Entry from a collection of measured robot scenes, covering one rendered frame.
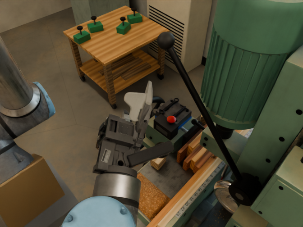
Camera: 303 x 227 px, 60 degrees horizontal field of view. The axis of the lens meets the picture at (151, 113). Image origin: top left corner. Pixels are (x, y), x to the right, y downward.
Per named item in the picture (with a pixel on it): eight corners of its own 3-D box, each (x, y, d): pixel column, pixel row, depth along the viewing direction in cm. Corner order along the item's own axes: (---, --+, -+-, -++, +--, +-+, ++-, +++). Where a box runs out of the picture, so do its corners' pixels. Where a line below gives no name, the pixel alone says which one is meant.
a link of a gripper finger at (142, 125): (147, 104, 53) (133, 145, 54) (154, 106, 53) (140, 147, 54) (140, 101, 57) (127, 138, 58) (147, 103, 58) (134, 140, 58)
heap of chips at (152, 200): (139, 172, 88) (139, 166, 85) (171, 200, 82) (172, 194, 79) (119, 190, 84) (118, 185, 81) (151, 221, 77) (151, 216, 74)
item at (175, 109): (170, 104, 100) (171, 94, 96) (193, 119, 95) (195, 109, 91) (146, 124, 94) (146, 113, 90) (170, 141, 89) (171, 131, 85)
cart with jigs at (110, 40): (129, 52, 281) (124, -7, 233) (166, 79, 254) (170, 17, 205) (76, 80, 252) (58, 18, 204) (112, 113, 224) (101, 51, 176)
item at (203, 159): (223, 138, 97) (226, 130, 93) (228, 141, 96) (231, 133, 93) (192, 171, 88) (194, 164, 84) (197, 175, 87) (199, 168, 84)
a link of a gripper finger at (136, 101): (133, 74, 52) (118, 117, 53) (159, 83, 54) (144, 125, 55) (130, 73, 55) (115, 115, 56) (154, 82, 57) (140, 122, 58)
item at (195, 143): (215, 126, 101) (218, 114, 95) (219, 129, 100) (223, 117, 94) (185, 156, 92) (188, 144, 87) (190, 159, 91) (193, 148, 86)
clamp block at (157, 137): (169, 116, 108) (171, 101, 101) (196, 134, 102) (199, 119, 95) (144, 137, 101) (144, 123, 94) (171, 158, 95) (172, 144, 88)
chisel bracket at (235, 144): (210, 133, 88) (215, 117, 81) (248, 159, 81) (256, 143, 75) (197, 147, 84) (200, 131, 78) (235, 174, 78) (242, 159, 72)
